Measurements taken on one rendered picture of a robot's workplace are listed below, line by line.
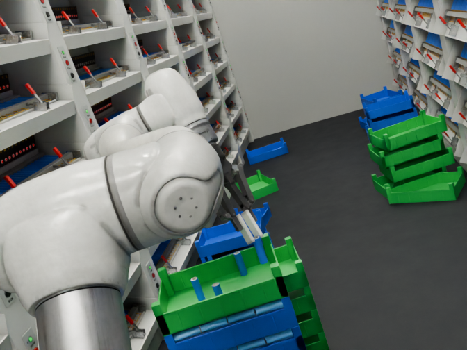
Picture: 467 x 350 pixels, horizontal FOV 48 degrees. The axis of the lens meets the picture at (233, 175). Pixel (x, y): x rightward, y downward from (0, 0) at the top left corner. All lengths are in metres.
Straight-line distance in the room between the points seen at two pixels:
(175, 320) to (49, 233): 0.64
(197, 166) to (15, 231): 0.23
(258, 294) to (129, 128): 0.47
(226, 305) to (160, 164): 0.64
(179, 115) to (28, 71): 0.78
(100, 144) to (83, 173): 0.53
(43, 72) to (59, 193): 1.19
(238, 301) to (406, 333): 0.66
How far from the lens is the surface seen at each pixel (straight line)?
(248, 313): 1.24
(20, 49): 1.64
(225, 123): 3.84
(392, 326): 1.74
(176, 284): 1.41
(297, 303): 1.58
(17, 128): 1.49
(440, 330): 1.69
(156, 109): 1.19
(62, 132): 1.84
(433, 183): 2.67
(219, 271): 1.39
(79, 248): 0.63
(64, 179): 0.67
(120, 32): 2.39
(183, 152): 0.64
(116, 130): 1.17
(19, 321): 1.33
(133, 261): 1.92
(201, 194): 0.60
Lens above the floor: 1.00
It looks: 15 degrees down
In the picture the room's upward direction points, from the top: 19 degrees counter-clockwise
